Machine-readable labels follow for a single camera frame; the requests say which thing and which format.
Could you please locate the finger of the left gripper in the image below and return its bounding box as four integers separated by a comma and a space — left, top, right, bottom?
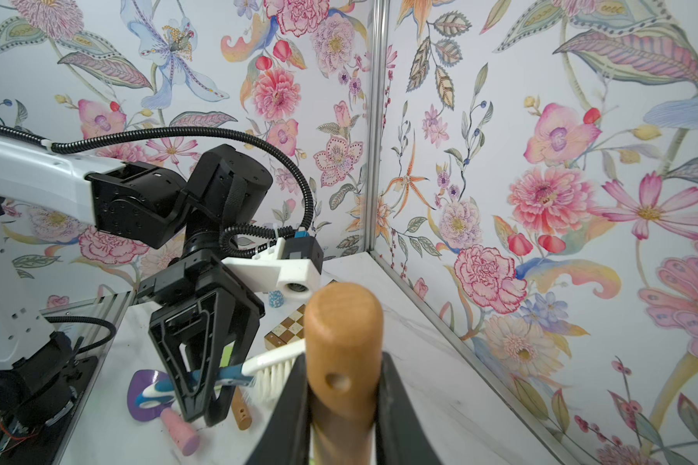
203, 296, 260, 426
149, 291, 221, 424

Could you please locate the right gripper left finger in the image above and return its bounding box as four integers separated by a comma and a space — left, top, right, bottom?
246, 355, 311, 465

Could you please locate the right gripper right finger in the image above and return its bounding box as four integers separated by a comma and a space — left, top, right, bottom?
375, 352, 441, 465

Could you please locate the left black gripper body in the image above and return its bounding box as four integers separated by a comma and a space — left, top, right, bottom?
137, 145, 273, 306

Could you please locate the white blue cleaning brush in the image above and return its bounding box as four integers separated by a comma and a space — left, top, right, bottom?
133, 339, 306, 409

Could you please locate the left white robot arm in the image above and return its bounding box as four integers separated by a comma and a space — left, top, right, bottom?
0, 127, 273, 428

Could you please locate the green trowel upper middle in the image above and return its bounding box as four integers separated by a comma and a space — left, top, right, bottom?
231, 387, 253, 431

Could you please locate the green trowel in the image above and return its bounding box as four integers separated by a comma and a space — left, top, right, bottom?
304, 283, 384, 464
231, 387, 253, 431

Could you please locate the green trowel lower middle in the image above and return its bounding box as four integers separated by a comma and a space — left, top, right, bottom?
304, 283, 384, 464

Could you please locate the small blue patterned cup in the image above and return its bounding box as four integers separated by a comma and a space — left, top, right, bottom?
269, 291, 285, 308

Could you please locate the wooden chessboard box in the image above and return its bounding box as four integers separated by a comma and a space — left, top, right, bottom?
264, 305, 306, 351

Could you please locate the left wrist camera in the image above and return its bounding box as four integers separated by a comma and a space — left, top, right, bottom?
221, 234, 324, 302

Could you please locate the purple trowel pink handle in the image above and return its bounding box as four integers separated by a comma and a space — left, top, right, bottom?
126, 369, 200, 456

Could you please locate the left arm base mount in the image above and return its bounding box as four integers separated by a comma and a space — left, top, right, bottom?
0, 331, 99, 464

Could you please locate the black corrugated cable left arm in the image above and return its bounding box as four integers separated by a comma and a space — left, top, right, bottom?
0, 118, 316, 260

